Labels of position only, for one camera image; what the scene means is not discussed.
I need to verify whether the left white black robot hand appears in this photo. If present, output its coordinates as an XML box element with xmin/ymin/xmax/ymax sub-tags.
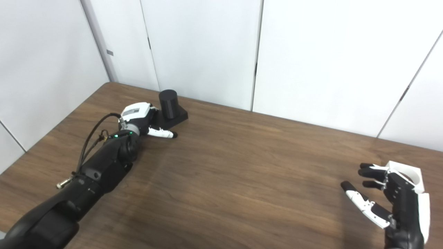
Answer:
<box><xmin>119</xmin><ymin>102</ymin><xmax>178</xmax><ymax>139</ymax></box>

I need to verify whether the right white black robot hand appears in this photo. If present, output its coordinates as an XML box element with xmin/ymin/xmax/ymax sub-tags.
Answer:
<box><xmin>341</xmin><ymin>163</ymin><xmax>431</xmax><ymax>249</ymax></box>

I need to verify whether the white square piece with hole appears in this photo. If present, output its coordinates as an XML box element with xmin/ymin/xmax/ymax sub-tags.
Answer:
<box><xmin>385</xmin><ymin>161</ymin><xmax>425</xmax><ymax>194</ymax></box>

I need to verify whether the black peg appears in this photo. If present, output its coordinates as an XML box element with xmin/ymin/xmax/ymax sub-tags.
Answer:
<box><xmin>151</xmin><ymin>90</ymin><xmax>189</xmax><ymax>129</ymax></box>

